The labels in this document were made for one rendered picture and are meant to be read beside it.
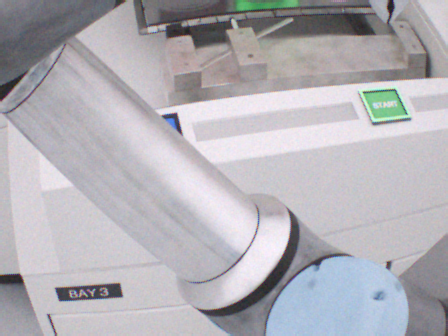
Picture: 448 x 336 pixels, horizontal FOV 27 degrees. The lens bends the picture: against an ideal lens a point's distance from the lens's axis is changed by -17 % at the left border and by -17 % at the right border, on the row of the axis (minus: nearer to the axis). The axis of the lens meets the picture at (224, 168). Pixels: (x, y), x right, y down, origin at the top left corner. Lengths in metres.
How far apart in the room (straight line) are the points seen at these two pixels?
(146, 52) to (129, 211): 0.69
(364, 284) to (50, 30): 0.33
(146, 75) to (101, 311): 0.35
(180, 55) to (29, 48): 0.72
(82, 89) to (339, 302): 0.25
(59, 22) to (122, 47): 0.89
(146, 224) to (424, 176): 0.49
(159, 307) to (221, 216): 0.45
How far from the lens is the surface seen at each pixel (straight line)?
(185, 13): 1.39
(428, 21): 1.34
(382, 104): 1.16
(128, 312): 1.25
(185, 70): 1.27
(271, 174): 1.11
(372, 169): 1.15
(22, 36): 0.58
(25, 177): 1.29
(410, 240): 1.28
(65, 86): 0.73
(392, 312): 0.76
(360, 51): 1.37
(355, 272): 0.77
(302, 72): 1.32
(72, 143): 0.74
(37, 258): 1.20
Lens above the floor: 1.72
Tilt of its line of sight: 45 degrees down
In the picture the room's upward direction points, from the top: 1 degrees counter-clockwise
